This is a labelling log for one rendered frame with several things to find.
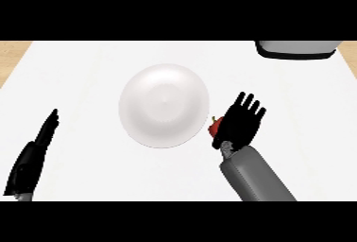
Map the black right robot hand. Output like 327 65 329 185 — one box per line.
211 91 268 151

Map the red bell pepper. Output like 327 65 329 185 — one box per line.
208 115 226 139

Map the white round plate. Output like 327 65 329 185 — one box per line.
117 63 211 149

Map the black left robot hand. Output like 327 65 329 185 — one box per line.
3 108 60 197

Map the white placemat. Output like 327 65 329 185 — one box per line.
0 41 357 202

